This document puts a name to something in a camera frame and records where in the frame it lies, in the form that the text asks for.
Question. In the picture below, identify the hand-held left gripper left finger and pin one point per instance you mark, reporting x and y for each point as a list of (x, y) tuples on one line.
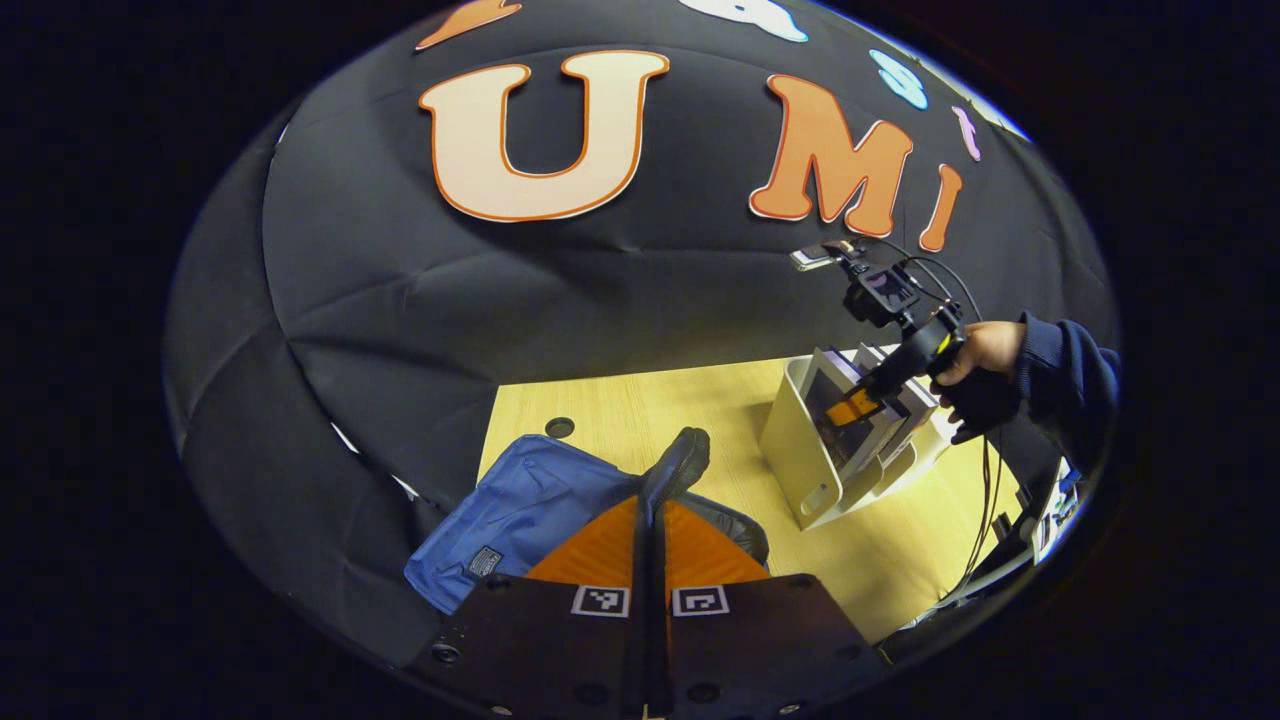
[(540, 650)]

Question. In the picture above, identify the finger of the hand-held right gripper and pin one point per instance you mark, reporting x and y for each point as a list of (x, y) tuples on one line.
[(860, 405)]

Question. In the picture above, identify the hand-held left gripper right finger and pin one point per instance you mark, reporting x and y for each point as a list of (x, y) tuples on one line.
[(760, 650)]

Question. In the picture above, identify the blue spine book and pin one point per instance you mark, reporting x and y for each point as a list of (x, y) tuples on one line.
[(825, 405)]

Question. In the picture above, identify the white bookshelf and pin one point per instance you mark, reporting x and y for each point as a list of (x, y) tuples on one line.
[(790, 450)]

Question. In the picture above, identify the blue schoolbag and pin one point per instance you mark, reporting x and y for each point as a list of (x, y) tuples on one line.
[(520, 500)]

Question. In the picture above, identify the blurred equipment pile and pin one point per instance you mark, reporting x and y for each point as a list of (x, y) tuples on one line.
[(1055, 510)]

